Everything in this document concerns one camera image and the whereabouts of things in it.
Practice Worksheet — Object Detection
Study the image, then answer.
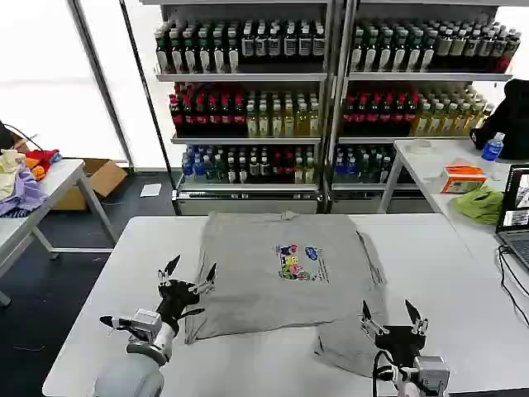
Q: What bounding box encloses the white side table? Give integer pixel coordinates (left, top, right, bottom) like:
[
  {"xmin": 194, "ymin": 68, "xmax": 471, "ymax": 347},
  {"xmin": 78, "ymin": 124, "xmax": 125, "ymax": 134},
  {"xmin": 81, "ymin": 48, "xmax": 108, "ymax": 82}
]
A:
[{"xmin": 0, "ymin": 159, "xmax": 120, "ymax": 308}]

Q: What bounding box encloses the grey printed t-shirt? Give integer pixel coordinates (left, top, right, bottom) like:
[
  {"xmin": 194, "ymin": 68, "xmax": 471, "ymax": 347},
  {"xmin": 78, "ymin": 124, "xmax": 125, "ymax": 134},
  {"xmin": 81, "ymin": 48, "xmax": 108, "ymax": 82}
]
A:
[{"xmin": 183, "ymin": 209, "xmax": 408, "ymax": 380}]

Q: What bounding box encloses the grey laptop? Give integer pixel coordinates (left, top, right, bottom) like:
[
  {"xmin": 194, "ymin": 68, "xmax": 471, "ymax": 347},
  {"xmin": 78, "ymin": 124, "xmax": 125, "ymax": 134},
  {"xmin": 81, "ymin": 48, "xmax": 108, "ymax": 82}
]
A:
[{"xmin": 494, "ymin": 163, "xmax": 529, "ymax": 275}]

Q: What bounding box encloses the purple cloth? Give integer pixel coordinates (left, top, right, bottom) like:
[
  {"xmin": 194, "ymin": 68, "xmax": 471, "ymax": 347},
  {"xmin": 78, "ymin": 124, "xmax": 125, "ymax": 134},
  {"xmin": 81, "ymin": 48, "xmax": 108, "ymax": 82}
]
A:
[{"xmin": 0, "ymin": 164, "xmax": 50, "ymax": 218}]

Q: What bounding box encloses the blue label water bottle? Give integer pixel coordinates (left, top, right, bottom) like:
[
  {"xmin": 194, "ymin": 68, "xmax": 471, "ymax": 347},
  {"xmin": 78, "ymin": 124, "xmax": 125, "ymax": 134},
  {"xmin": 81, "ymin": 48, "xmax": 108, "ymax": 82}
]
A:
[{"xmin": 481, "ymin": 132, "xmax": 506, "ymax": 163}]

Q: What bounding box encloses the grey shelf with bottles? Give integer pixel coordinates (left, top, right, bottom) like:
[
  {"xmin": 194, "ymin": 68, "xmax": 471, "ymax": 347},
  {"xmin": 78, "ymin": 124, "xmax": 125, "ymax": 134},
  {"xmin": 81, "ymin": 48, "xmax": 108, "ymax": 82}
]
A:
[
  {"xmin": 330, "ymin": 0, "xmax": 522, "ymax": 214},
  {"xmin": 153, "ymin": 0, "xmax": 336, "ymax": 216}
]

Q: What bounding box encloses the grey window frame post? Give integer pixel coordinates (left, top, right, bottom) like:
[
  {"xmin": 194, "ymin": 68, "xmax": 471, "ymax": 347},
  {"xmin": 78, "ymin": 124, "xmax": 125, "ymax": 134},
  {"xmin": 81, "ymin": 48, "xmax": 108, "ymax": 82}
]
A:
[{"xmin": 70, "ymin": 0, "xmax": 136, "ymax": 170}]

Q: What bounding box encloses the white desk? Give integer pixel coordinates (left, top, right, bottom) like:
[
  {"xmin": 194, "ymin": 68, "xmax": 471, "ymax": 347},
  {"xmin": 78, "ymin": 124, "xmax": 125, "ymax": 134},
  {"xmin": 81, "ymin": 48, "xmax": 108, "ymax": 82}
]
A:
[{"xmin": 378, "ymin": 138, "xmax": 529, "ymax": 299}]

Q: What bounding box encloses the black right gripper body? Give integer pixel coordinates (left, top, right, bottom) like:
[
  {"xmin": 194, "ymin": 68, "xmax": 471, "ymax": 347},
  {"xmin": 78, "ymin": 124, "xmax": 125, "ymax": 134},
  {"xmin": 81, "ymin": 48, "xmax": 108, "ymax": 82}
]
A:
[{"xmin": 374, "ymin": 325, "xmax": 427, "ymax": 369}]

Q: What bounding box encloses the orange carton box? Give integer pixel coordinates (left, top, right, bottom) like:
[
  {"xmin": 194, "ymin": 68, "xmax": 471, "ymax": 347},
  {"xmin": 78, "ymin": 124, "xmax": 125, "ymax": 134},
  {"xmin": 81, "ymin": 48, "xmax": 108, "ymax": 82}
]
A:
[{"xmin": 440, "ymin": 164, "xmax": 489, "ymax": 195}]

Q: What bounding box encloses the black bag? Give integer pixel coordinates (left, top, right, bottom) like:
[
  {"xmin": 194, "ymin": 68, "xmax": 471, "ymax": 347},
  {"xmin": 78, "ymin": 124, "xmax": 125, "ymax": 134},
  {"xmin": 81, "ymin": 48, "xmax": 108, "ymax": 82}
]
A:
[{"xmin": 469, "ymin": 78, "xmax": 529, "ymax": 160}]

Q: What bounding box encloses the red cloth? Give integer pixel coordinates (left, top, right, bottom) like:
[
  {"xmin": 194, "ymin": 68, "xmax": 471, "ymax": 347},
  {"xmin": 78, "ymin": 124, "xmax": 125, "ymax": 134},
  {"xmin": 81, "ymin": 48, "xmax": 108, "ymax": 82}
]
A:
[{"xmin": 25, "ymin": 148, "xmax": 63, "ymax": 167}]

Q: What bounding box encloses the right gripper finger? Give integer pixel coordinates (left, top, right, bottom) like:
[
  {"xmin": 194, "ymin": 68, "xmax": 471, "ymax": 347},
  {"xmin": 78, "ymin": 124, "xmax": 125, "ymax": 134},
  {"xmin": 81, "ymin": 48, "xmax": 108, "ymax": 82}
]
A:
[
  {"xmin": 404, "ymin": 299, "xmax": 430, "ymax": 336},
  {"xmin": 360, "ymin": 299, "xmax": 390, "ymax": 338}
]

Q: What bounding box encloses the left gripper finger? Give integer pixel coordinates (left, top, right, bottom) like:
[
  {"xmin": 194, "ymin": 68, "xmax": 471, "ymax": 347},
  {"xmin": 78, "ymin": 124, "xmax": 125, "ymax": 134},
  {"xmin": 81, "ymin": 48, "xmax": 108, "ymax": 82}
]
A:
[
  {"xmin": 188, "ymin": 262, "xmax": 218, "ymax": 294},
  {"xmin": 157, "ymin": 255, "xmax": 182, "ymax": 290}
]

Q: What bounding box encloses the black cable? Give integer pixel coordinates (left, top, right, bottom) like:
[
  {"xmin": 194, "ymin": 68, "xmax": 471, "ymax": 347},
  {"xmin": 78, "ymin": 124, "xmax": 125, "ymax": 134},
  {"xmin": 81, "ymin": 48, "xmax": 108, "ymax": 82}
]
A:
[{"xmin": 497, "ymin": 244, "xmax": 529, "ymax": 328}]

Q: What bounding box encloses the cream cloth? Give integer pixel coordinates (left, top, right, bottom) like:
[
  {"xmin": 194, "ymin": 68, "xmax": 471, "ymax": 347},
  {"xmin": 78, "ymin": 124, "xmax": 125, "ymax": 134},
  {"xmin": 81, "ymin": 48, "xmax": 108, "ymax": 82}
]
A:
[{"xmin": 0, "ymin": 149, "xmax": 26, "ymax": 202}]

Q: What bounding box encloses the green cloth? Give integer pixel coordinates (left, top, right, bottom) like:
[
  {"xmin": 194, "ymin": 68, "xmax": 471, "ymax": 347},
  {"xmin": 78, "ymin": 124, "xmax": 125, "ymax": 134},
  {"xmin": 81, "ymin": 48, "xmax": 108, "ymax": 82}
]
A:
[{"xmin": 450, "ymin": 184, "xmax": 506, "ymax": 227}]

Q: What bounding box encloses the brown cardboard box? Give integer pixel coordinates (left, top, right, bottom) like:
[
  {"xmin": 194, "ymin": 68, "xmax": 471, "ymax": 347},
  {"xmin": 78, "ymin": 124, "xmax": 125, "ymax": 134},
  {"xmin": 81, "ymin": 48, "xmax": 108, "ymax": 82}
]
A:
[{"xmin": 52, "ymin": 158, "xmax": 128, "ymax": 212}]

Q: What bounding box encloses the thin black pole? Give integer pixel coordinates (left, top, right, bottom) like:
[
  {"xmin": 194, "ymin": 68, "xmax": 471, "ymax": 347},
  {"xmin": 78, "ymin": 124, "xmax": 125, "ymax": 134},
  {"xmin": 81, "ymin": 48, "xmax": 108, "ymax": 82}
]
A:
[{"xmin": 119, "ymin": 0, "xmax": 183, "ymax": 216}]

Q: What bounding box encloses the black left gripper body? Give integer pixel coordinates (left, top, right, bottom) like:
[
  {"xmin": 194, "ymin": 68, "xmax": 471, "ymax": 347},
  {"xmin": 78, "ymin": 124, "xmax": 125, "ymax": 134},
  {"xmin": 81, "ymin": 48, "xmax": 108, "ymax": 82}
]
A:
[{"xmin": 155, "ymin": 280, "xmax": 202, "ymax": 332}]

